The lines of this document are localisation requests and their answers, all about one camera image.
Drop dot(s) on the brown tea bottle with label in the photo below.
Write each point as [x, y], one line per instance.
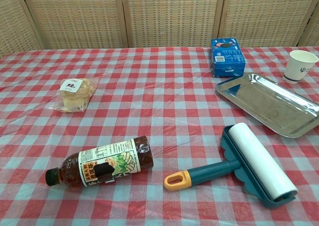
[112, 161]

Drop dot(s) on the pastry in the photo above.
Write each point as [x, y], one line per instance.
[74, 95]

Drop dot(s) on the blue cookie box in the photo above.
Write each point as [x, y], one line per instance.
[228, 59]

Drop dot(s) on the red white checkered tablecloth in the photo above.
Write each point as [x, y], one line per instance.
[149, 98]

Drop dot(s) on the white paper cup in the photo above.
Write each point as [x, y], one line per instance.
[296, 68]

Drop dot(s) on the stainless steel rectangular tray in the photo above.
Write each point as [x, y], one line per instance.
[264, 103]

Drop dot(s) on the woven bamboo folding screen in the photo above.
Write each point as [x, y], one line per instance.
[162, 16]

